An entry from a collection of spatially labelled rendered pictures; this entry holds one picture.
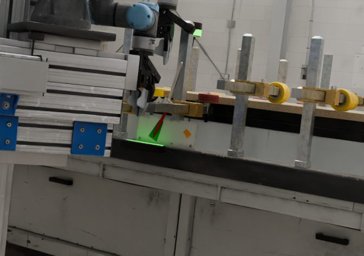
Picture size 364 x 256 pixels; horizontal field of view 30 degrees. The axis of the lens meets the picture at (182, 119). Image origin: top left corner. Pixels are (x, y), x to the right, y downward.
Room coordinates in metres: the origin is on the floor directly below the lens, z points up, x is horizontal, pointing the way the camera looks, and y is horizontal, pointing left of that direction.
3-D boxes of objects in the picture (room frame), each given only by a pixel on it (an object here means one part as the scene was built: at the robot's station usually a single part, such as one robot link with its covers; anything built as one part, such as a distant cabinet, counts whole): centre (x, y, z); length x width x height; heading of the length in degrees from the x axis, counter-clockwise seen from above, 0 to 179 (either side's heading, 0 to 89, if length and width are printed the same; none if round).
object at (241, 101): (2.40, -0.20, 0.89); 0.03 x 0.03 x 0.48; 61
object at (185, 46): (2.52, 0.02, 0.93); 0.03 x 0.03 x 0.48; 61
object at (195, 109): (2.52, 0.00, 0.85); 0.13 x 0.06 x 0.05; 61
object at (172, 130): (2.52, 0.05, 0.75); 0.26 x 0.01 x 0.10; 61
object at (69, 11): (1.72, 0.33, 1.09); 0.15 x 0.15 x 0.10
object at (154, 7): (2.20, 0.15, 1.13); 0.09 x 0.08 x 0.11; 175
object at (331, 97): (2.27, -0.44, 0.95); 0.13 x 0.06 x 0.05; 61
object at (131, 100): (2.20, 0.17, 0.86); 0.06 x 0.03 x 0.09; 151
